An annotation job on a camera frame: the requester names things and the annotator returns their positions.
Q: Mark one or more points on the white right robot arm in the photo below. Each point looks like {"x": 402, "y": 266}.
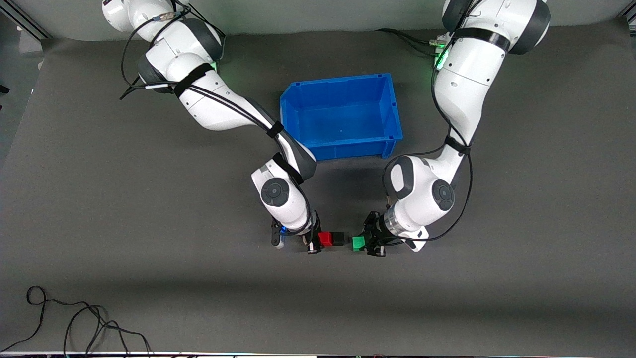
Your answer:
{"x": 218, "y": 104}

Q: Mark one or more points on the blue plastic storage bin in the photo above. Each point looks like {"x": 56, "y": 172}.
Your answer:
{"x": 343, "y": 119}

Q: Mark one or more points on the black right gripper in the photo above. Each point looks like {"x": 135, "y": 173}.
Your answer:
{"x": 313, "y": 237}

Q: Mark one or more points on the dark grey table mat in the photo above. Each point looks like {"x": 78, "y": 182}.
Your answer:
{"x": 149, "y": 223}

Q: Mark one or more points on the small green cube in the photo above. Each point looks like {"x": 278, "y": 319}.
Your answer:
{"x": 358, "y": 243}

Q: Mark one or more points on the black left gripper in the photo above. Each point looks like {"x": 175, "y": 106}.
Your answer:
{"x": 374, "y": 233}

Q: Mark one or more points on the small black cube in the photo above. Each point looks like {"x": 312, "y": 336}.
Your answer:
{"x": 339, "y": 238}

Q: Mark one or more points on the small red cube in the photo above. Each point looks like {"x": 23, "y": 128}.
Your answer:
{"x": 325, "y": 239}

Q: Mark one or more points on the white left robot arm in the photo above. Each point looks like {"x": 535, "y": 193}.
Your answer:
{"x": 467, "y": 89}

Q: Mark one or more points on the aluminium frame profile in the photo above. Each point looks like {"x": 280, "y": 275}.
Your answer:
{"x": 25, "y": 20}
{"x": 630, "y": 16}

